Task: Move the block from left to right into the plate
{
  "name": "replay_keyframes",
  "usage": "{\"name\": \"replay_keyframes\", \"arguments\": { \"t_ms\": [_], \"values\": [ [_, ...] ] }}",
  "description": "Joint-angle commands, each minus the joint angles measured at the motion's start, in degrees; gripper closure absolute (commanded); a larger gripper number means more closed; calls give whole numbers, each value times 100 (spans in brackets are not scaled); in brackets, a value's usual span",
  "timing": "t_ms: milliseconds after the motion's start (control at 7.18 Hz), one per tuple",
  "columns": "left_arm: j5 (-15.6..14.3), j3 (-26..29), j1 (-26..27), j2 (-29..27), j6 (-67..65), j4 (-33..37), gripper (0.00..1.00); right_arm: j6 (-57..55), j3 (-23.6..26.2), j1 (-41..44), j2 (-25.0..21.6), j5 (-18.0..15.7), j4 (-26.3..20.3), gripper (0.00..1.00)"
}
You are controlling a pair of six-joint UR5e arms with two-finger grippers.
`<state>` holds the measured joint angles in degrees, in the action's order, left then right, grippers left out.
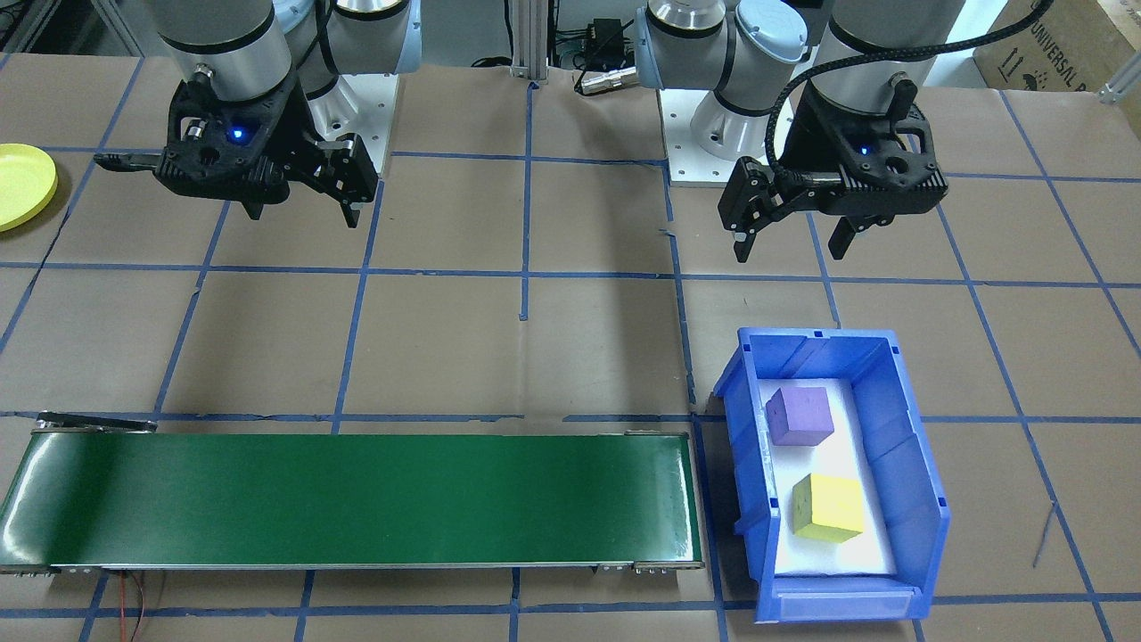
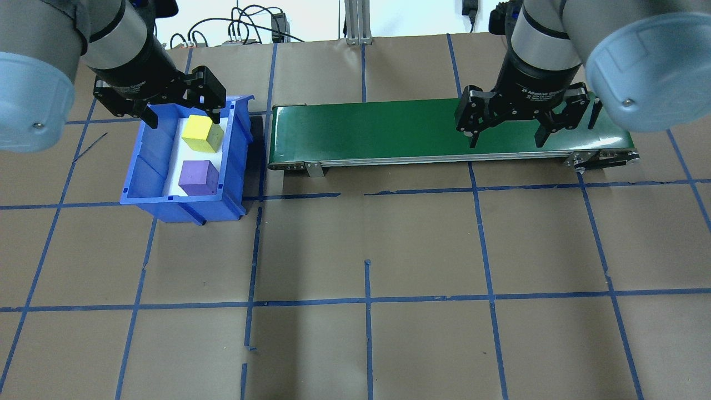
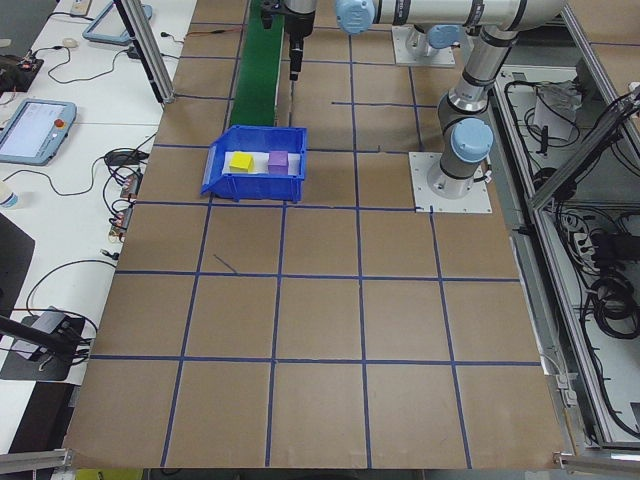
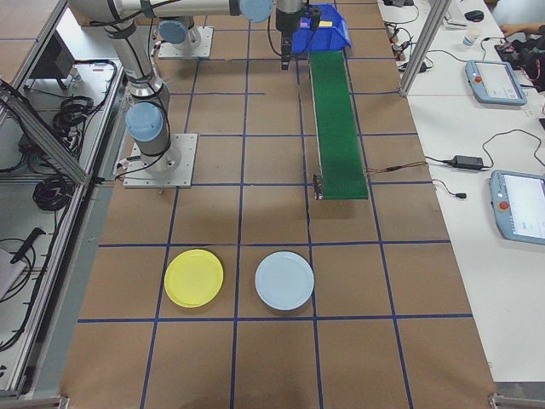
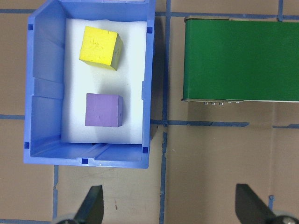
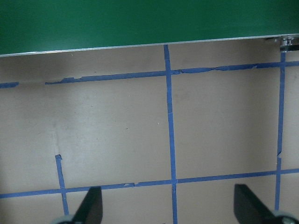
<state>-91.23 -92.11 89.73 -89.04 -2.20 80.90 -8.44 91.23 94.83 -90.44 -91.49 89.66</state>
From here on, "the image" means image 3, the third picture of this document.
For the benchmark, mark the white tape roll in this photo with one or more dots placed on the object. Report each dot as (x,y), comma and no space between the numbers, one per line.
(71,43)

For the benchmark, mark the aluminium profile post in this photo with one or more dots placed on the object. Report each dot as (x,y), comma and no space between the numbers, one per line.
(150,60)

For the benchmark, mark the aluminium profile bar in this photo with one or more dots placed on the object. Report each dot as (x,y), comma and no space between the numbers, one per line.
(597,461)
(35,458)

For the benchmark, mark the white paper cup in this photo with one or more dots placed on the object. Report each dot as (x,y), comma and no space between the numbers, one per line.
(7,197)

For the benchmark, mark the black box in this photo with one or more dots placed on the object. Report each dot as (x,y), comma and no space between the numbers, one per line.
(612,247)

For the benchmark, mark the grey equipment box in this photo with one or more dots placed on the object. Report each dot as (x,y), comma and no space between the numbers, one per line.
(555,107)

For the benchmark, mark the purple foam block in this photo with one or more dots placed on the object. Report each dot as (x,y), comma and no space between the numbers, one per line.
(278,161)

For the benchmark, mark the white foam pad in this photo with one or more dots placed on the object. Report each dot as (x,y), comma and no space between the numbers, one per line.
(261,166)

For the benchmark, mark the small circuit board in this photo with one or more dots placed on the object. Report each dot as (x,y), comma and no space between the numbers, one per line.
(120,221)
(131,186)

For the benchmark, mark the black circuit board red parts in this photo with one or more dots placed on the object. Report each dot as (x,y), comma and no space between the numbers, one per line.
(30,66)

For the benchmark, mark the black power adapter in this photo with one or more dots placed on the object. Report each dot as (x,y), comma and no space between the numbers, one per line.
(120,159)
(135,52)

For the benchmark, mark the yellow foam block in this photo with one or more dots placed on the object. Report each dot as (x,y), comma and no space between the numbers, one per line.
(241,162)

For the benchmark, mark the black monitor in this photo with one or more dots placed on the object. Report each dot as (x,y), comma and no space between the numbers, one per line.
(12,260)

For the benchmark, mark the grey metal bracket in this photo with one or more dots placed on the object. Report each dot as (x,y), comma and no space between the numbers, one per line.
(565,387)

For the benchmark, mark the small grey box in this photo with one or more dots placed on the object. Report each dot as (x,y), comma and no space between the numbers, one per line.
(50,320)

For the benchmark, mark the green conveyor belt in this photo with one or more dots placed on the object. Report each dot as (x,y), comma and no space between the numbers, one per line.
(257,75)

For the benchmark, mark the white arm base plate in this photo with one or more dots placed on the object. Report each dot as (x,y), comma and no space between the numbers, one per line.
(475,202)
(435,59)

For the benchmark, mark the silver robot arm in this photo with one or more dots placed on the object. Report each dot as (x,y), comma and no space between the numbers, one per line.
(475,75)

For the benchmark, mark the V-shaped metal bar frame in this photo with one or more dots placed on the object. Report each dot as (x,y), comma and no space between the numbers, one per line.
(575,165)

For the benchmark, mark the blue plastic bin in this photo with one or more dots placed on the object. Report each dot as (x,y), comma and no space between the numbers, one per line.
(250,190)

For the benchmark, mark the blue grey teach pendant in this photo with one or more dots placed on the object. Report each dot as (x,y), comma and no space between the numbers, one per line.
(107,27)
(30,132)

